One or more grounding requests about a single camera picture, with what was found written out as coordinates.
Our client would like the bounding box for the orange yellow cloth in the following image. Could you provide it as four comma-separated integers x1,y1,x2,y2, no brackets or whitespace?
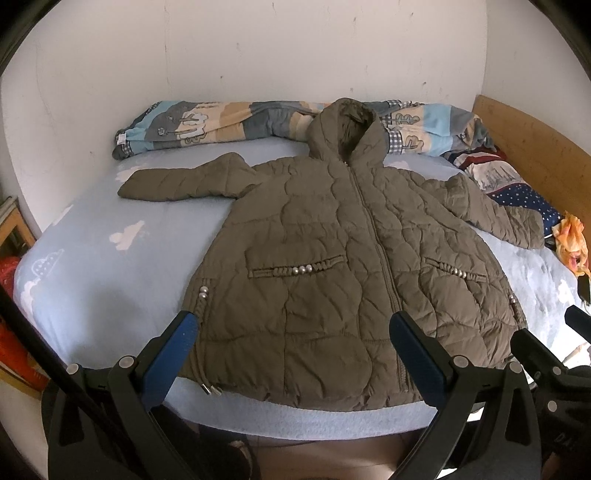
552,212,590,277

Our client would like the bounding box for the red bag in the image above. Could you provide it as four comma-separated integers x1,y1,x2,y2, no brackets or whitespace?
0,255,50,393

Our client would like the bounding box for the wooden headboard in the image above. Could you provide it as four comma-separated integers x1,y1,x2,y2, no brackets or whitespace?
473,95,591,231

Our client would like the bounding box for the patchwork cartoon quilt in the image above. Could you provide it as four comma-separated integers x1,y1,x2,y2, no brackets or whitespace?
112,100,494,161

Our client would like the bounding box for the light blue cloud bedsheet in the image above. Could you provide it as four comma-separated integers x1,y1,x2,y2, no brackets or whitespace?
15,140,589,440

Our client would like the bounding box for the olive hooded puffer jacket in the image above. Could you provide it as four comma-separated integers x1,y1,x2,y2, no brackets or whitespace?
118,98,544,411

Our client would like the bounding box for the wooden shelf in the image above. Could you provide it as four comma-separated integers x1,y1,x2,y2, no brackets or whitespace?
0,196,36,253

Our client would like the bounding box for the black cable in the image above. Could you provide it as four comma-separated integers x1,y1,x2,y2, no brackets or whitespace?
0,285,70,398

